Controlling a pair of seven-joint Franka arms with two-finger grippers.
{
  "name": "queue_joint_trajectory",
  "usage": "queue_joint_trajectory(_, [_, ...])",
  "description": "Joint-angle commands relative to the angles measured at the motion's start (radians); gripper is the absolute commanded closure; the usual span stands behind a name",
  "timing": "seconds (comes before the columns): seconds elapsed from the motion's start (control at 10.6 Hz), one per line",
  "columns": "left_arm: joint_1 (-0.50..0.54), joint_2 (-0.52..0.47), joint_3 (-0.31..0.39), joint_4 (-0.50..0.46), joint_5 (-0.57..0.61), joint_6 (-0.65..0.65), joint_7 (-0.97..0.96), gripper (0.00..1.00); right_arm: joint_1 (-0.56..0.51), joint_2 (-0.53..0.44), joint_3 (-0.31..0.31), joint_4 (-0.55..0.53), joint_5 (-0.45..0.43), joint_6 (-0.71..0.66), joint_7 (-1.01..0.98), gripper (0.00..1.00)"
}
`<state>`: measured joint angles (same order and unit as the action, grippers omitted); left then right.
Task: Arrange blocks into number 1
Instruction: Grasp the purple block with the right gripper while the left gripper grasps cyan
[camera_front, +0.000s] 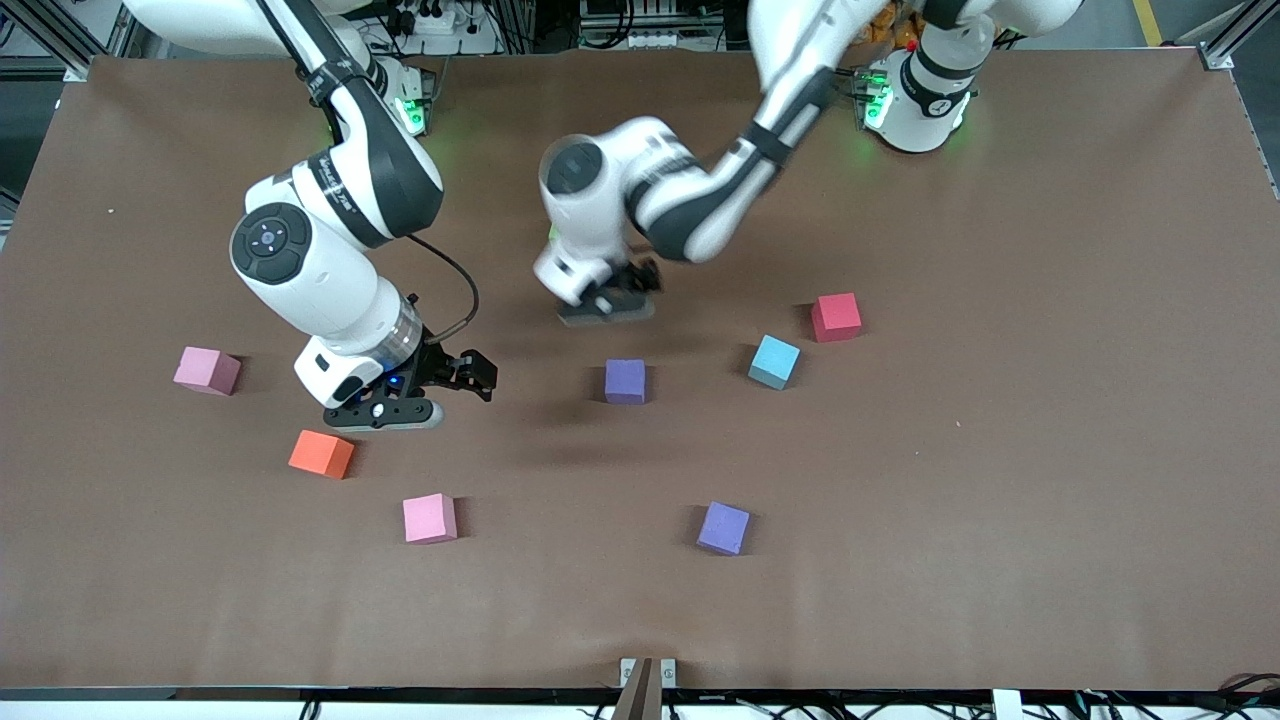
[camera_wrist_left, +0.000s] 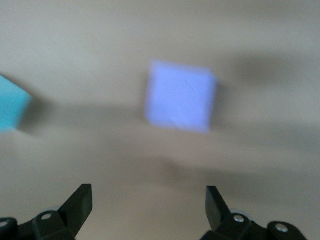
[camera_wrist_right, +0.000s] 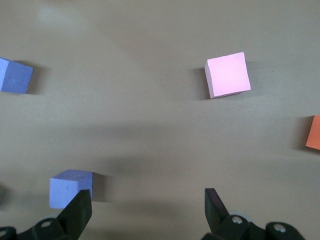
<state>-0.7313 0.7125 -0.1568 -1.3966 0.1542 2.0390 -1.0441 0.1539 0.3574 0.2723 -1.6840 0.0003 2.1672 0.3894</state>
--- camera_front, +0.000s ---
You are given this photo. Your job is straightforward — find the purple foam cube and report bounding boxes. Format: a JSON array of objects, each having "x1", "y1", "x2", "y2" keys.
[
  {"x1": 604, "y1": 359, "x2": 648, "y2": 406},
  {"x1": 696, "y1": 501, "x2": 752, "y2": 557}
]

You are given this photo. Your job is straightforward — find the pink foam cube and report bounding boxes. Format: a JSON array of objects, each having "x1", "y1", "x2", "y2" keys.
[
  {"x1": 402, "y1": 492, "x2": 459, "y2": 546},
  {"x1": 172, "y1": 346, "x2": 243, "y2": 397}
]

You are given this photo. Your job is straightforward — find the cyan foam cube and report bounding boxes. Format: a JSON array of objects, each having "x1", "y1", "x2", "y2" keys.
[{"x1": 747, "y1": 334, "x2": 802, "y2": 391}]

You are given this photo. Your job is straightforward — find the red foam cube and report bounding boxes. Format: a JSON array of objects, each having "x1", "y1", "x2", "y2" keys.
[{"x1": 810, "y1": 292, "x2": 863, "y2": 344}]

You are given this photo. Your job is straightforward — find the orange foam cube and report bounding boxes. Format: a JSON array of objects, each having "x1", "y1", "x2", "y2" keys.
[{"x1": 287, "y1": 430, "x2": 356, "y2": 481}]

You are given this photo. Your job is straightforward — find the white power strip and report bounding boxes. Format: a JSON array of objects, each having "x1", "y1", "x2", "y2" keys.
[{"x1": 393, "y1": 3, "x2": 473, "y2": 37}]

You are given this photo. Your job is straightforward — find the brown table cover sheet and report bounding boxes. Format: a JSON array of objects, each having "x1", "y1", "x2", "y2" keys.
[{"x1": 0, "y1": 48, "x2": 1280, "y2": 693}]

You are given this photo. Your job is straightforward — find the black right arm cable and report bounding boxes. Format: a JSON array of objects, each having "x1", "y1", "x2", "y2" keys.
[{"x1": 403, "y1": 233, "x2": 481, "y2": 346}]

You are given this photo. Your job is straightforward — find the metal clamp bracket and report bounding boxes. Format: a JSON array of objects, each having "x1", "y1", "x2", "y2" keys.
[{"x1": 619, "y1": 657, "x2": 678, "y2": 689}]

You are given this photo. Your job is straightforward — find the brown camera support pole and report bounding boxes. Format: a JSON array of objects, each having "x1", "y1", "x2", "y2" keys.
[{"x1": 610, "y1": 656, "x2": 668, "y2": 720}]

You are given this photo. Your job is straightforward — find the aluminium frame strut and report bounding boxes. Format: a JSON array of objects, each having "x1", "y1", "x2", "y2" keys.
[
  {"x1": 0, "y1": 0, "x2": 136, "y2": 83},
  {"x1": 1195, "y1": 0, "x2": 1280, "y2": 71}
]

